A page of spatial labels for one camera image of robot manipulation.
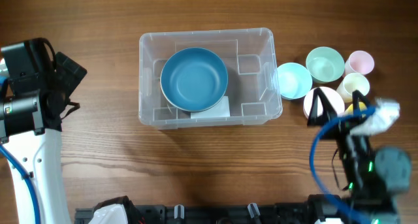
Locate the dark blue bowl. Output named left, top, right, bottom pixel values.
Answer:
left=159, top=46, right=229, bottom=113

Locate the mint green small bowl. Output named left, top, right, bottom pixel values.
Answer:
left=306, top=46, right=345, bottom=84

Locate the pink plastic cup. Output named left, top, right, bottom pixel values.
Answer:
left=344, top=50, right=375, bottom=76

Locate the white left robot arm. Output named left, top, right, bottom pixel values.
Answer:
left=1, top=38, right=88, bottom=223

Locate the pink small bowl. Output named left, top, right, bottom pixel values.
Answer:
left=303, top=87, right=346, bottom=118

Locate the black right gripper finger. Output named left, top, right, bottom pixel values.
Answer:
left=307, top=88, right=336, bottom=126
left=352, top=90, right=371, bottom=114

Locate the clear plastic storage bin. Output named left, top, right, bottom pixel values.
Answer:
left=138, top=27, right=283, bottom=129

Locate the cream plastic cup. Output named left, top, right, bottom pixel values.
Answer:
left=336, top=73, right=370, bottom=103

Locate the light blue small bowl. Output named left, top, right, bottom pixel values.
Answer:
left=276, top=63, right=313, bottom=100

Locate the yellow plastic cup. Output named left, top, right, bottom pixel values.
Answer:
left=344, top=102, right=367, bottom=115

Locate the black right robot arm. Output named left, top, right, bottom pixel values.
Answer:
left=307, top=88, right=412, bottom=223

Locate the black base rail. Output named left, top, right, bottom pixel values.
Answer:
left=74, top=195, right=336, bottom=224

